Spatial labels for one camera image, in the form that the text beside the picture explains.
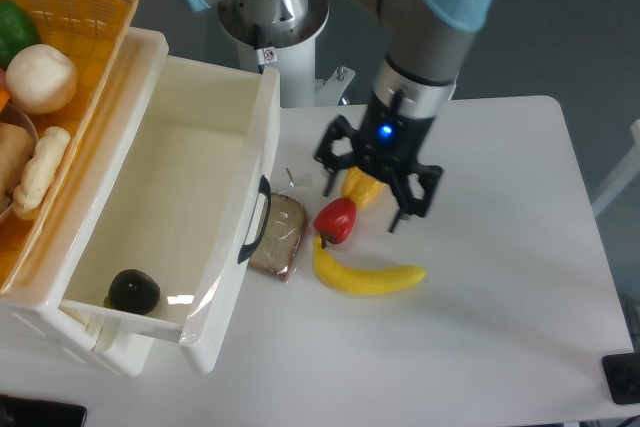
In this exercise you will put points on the white round bun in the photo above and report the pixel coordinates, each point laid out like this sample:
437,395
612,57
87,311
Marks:
41,80

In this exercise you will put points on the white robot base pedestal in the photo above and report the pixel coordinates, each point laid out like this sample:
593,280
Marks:
282,34

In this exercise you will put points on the black device right corner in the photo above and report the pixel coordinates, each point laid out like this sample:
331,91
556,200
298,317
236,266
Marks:
622,377

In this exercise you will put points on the yellow woven basket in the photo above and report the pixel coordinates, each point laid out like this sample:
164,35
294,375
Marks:
90,33

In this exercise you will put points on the yellow bell pepper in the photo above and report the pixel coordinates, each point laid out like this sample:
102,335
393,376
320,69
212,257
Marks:
360,188

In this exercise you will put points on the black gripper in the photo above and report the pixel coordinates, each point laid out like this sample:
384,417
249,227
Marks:
390,142

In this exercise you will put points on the black device bottom left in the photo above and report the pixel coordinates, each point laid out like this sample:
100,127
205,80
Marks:
16,411

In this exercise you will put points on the yellow banana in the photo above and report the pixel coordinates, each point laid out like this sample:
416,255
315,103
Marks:
362,282

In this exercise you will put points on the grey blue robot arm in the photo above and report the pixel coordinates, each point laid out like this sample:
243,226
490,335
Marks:
430,40

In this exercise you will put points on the green bell pepper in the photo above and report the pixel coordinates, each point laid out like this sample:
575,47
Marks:
18,31

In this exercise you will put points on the white plastic drawer cabinet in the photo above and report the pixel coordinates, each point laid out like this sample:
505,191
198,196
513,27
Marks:
34,321

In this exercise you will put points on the white open upper drawer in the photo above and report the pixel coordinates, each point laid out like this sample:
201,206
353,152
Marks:
181,205

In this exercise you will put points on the red bell pepper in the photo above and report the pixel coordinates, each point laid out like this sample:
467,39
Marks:
335,221

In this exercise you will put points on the tan bread roll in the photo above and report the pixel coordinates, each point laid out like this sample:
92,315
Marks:
17,147

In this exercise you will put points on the black drawer handle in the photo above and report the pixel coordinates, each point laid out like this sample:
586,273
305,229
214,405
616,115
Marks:
248,249

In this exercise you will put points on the wrapped brown bread slice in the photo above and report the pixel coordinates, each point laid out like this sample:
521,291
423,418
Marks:
287,221

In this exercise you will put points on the beige croissant pastry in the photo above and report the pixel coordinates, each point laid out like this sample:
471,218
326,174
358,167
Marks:
39,172

